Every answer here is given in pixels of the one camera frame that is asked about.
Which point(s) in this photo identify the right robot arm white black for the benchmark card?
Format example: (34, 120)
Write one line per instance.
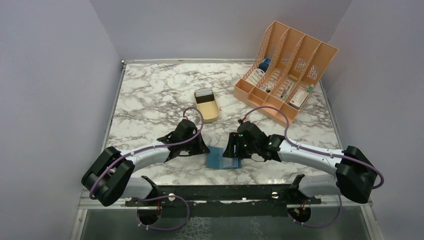
(347, 172)

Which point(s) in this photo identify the stack of cards in tray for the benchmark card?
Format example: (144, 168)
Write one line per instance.
(203, 92)

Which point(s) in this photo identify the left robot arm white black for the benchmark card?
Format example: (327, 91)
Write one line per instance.
(109, 178)

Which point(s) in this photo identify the small items in organizer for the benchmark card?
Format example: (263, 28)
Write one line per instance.
(268, 87)

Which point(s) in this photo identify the black mounting rail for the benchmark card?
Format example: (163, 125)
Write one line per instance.
(214, 201)

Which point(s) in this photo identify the red white medicine box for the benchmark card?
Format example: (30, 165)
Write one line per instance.
(298, 98)

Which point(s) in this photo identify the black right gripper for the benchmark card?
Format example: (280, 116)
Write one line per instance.
(234, 139)

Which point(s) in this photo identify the beige oval tray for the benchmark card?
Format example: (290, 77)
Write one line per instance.
(209, 110)

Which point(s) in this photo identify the white box in organizer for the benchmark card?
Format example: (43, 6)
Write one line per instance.
(255, 77)

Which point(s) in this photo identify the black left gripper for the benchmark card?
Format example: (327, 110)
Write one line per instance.
(201, 148)

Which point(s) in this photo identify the blue card holder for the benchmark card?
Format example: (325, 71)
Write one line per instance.
(215, 160)

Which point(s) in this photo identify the orange file organizer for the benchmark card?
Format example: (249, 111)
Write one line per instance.
(298, 61)

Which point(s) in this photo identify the blue bottle in organizer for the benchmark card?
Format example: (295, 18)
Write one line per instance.
(264, 65)

